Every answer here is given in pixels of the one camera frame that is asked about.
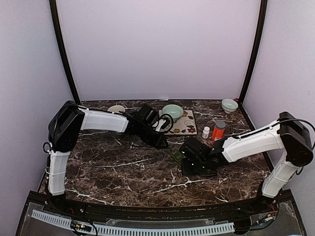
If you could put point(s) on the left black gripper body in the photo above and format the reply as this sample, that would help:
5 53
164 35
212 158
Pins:
150 140

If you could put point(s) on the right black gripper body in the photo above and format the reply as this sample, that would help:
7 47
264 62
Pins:
198 167

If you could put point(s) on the green pill organizer box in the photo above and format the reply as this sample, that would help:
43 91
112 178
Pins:
177 157

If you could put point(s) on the white pill bottle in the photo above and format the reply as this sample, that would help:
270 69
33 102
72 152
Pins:
205 133

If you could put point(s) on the red pill bottle grey lid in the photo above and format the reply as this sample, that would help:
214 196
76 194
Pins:
218 131

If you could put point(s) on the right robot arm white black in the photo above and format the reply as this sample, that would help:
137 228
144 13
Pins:
286 133

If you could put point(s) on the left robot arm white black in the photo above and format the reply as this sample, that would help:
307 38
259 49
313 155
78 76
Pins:
71 119

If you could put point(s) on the floral square coaster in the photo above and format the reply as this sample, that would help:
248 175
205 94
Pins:
185 126

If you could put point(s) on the celadon green bowl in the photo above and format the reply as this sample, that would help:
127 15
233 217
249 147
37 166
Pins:
175 111

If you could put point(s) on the cream ceramic mug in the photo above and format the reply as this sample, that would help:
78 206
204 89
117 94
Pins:
116 109

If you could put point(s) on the small white bowl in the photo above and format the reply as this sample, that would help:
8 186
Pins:
229 105

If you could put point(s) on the small circuit board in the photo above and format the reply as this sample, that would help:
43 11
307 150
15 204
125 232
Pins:
78 226

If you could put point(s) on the white slotted cable duct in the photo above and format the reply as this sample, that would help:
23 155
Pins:
140 228

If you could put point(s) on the black left frame post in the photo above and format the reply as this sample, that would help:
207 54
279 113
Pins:
62 50

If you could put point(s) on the black frame post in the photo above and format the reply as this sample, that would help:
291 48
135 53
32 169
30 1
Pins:
62 50
255 49

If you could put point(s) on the black right frame post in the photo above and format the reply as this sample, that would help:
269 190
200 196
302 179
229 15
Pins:
255 49

